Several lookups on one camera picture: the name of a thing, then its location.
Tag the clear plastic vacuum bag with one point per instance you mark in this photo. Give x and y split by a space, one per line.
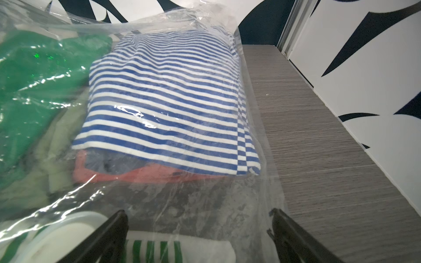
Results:
233 208

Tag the green white striped garment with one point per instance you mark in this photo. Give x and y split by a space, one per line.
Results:
148 247

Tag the red garment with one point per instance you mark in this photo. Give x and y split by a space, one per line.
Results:
150 174

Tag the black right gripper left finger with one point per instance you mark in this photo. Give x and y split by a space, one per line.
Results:
105 240

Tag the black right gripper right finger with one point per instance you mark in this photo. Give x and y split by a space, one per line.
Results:
294 244

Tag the blue white striped garment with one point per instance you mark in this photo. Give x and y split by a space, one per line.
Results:
172 98

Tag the white vacuum bag valve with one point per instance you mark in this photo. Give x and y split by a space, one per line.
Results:
59 239

